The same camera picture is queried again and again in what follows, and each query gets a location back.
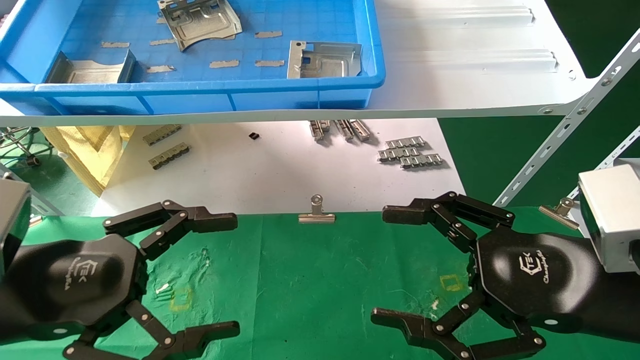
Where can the green table cloth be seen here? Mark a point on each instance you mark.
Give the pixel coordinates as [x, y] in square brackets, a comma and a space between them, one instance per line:
[310, 280]

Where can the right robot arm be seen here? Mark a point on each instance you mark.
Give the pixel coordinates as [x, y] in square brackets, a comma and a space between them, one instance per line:
[620, 305]

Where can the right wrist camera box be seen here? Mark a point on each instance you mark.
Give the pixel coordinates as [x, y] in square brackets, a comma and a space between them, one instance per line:
[612, 215]

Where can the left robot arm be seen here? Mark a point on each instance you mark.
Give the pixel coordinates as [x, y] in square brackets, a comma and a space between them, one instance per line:
[7, 315]

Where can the yellow plastic bag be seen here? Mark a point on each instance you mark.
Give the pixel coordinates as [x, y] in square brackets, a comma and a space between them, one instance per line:
[90, 150]

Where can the white perforated shelf post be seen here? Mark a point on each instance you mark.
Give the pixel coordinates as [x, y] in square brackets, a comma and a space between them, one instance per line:
[607, 162]
[550, 147]

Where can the silver metal link strip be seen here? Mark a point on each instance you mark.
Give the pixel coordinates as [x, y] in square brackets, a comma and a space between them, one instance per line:
[398, 153]
[406, 142]
[422, 160]

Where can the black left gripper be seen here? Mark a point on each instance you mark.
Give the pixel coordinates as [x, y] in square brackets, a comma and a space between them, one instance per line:
[75, 285]

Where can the grey metal frame bar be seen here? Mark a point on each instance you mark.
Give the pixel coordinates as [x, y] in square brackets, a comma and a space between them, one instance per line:
[47, 206]

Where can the blue plastic tray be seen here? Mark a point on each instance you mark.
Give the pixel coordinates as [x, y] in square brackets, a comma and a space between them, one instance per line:
[200, 95]

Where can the sheet metal part with grooves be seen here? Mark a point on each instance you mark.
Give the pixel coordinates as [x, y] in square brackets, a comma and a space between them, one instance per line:
[200, 22]

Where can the sheet metal part raised sides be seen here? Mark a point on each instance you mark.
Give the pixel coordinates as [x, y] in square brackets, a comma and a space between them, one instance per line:
[90, 74]

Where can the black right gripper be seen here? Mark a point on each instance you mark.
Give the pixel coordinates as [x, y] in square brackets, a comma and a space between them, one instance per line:
[535, 275]

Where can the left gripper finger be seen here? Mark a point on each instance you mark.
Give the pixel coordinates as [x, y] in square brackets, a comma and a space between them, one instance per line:
[210, 221]

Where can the small black plastic part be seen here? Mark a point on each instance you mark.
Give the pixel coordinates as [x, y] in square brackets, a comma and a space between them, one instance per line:
[254, 135]

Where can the sheet metal part square hole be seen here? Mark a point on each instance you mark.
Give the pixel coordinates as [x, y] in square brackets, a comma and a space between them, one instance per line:
[325, 65]

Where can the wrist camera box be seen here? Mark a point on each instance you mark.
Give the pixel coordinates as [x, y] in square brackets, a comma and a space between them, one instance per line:
[12, 215]
[612, 215]

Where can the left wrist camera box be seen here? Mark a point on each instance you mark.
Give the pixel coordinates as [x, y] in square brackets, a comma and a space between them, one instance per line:
[12, 215]

